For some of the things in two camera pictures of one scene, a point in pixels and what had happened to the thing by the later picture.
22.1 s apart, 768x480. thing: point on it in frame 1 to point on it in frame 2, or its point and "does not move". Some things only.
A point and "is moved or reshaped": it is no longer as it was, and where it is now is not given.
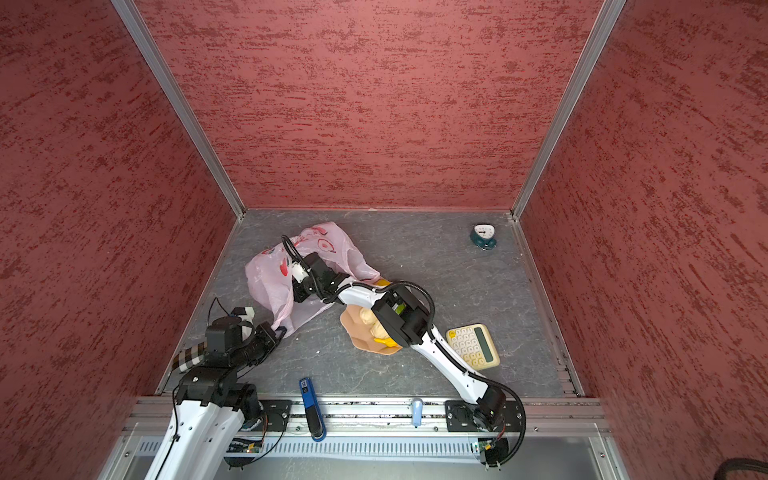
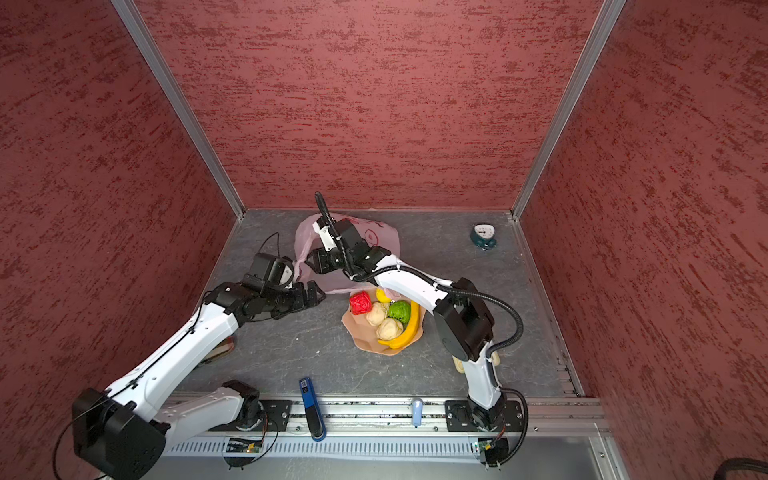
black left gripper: [266, 331] to [300, 302]
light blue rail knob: [417, 412] does not move
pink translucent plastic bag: [270, 279] is moved or reshaped
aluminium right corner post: [607, 18] does not move
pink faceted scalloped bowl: [361, 334] does not move
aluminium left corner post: [178, 100] does not move
